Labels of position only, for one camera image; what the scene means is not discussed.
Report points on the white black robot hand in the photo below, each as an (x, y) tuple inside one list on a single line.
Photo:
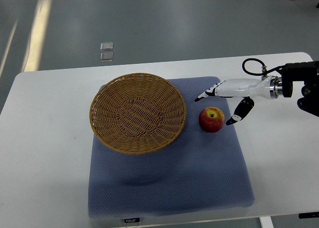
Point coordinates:
[(246, 89)]

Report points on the red apple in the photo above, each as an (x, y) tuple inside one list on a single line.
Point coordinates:
[(211, 119)]

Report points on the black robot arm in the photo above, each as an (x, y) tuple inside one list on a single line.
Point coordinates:
[(306, 72)]

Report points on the woven wicker basket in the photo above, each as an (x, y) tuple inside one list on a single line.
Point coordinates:
[(137, 114)]

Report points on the blue grey cushion mat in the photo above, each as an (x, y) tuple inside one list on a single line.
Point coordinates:
[(198, 171)]

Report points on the white table leg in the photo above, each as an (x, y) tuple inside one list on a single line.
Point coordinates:
[(266, 222)]

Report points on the black table control panel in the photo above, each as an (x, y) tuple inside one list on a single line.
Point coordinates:
[(309, 215)]

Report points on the upper silver floor plate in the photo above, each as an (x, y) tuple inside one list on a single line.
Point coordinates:
[(106, 46)]

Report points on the silver floor plate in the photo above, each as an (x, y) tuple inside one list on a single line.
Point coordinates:
[(106, 46), (107, 56)]

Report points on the lower silver floor plate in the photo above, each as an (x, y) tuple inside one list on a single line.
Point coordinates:
[(107, 56)]

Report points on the black table brand label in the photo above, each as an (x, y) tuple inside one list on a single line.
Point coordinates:
[(132, 220)]

